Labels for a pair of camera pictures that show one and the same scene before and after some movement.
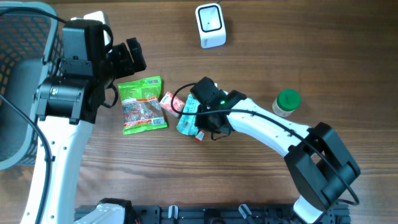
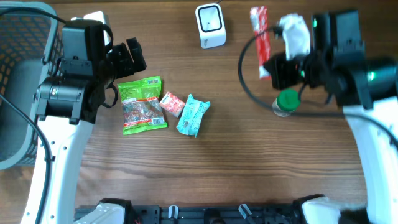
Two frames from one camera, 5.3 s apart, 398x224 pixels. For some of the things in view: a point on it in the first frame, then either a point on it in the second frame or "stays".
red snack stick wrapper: [200, 135] to [259, 20]
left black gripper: [127, 67] stays
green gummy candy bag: [142, 105] stays
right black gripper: [201, 124] to [277, 66]
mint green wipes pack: [186, 124] stays
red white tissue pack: [165, 103] stays
